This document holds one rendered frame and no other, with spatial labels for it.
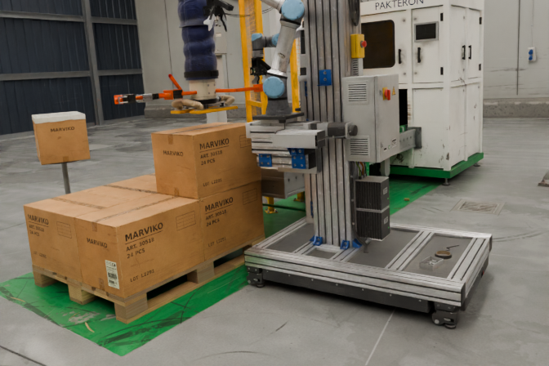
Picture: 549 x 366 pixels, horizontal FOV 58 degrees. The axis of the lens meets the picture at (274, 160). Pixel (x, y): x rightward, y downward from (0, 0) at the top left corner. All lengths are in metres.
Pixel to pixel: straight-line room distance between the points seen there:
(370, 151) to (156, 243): 1.30
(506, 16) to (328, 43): 9.22
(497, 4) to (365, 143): 9.38
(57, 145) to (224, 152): 1.90
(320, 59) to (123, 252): 1.52
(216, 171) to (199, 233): 0.40
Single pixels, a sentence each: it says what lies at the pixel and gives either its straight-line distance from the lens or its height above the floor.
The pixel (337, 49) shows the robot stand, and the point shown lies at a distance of 2.87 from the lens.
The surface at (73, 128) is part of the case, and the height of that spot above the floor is 0.90.
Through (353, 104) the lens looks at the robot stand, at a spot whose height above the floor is 1.08.
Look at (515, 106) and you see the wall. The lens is 11.76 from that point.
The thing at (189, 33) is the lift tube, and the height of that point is 1.56.
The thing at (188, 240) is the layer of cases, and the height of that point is 0.32.
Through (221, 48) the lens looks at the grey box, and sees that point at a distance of 4.80.
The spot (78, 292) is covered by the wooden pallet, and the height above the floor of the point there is 0.08.
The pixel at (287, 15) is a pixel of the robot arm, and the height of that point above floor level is 1.57.
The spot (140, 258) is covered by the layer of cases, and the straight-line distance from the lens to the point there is 2.87.
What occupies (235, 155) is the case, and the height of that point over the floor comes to 0.76.
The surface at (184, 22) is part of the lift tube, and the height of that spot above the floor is 1.62.
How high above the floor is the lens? 1.29
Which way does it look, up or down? 10 degrees down
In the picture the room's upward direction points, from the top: 4 degrees counter-clockwise
